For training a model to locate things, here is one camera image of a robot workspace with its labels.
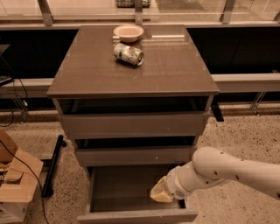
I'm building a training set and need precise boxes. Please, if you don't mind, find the beige bowl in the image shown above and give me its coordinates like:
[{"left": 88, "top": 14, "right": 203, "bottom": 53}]
[{"left": 113, "top": 25, "right": 144, "bottom": 43}]

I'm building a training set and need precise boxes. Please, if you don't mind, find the grey drawer cabinet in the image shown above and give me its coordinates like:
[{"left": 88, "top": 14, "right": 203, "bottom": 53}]
[{"left": 45, "top": 24, "right": 220, "bottom": 182}]

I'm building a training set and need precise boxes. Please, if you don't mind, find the green white drink can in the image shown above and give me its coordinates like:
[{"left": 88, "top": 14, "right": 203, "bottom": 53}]
[{"left": 114, "top": 43, "right": 144, "bottom": 66}]

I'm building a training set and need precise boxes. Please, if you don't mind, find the black stand leg right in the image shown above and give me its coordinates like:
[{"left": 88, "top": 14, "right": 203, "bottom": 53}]
[{"left": 211, "top": 96, "right": 224, "bottom": 122}]

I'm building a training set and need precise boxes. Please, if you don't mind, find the metal window railing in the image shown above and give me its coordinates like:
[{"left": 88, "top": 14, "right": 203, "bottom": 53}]
[{"left": 0, "top": 0, "right": 280, "bottom": 27}]

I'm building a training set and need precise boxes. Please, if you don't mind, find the grey bottom drawer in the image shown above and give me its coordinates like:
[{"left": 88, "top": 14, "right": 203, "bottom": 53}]
[{"left": 77, "top": 164, "right": 198, "bottom": 224}]

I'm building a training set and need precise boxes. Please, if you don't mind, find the grey top drawer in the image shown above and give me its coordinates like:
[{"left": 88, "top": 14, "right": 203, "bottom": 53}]
[{"left": 60, "top": 112, "right": 210, "bottom": 140}]

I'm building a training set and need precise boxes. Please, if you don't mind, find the black stand leg left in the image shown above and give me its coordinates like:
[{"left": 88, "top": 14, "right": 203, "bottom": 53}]
[{"left": 41, "top": 135, "right": 67, "bottom": 198}]

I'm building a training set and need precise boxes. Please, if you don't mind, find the black stand leg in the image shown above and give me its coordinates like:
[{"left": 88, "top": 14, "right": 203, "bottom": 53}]
[
  {"left": 211, "top": 96, "right": 224, "bottom": 122},
  {"left": 41, "top": 135, "right": 67, "bottom": 198}
]

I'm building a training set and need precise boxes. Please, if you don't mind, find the black cable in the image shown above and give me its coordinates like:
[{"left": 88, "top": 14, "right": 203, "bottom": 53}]
[{"left": 0, "top": 139, "right": 50, "bottom": 224}]

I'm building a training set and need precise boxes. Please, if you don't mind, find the grey drawer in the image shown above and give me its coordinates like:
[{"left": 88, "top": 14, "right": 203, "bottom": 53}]
[
  {"left": 77, "top": 164, "right": 198, "bottom": 224},
  {"left": 75, "top": 146, "right": 197, "bottom": 167},
  {"left": 60, "top": 112, "right": 210, "bottom": 140}
]

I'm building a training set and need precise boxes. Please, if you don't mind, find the metal ledge bracket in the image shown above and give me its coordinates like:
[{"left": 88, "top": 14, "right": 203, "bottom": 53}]
[{"left": 250, "top": 92, "right": 266, "bottom": 116}]

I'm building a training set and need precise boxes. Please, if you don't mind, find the open cardboard box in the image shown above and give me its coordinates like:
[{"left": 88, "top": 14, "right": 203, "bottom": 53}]
[{"left": 0, "top": 130, "right": 43, "bottom": 224}]

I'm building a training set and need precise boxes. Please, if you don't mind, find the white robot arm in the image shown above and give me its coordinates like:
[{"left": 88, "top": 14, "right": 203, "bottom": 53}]
[{"left": 150, "top": 147, "right": 280, "bottom": 203}]

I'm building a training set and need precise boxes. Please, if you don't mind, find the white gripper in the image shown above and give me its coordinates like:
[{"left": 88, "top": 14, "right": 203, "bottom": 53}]
[{"left": 150, "top": 166, "right": 191, "bottom": 203}]

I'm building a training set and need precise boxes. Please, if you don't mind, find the grey middle drawer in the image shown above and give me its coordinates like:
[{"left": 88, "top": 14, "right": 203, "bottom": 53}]
[{"left": 75, "top": 146, "right": 197, "bottom": 167}]

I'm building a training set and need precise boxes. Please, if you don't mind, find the checkered basket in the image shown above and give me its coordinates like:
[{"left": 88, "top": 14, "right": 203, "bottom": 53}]
[{"left": 115, "top": 0, "right": 151, "bottom": 8}]

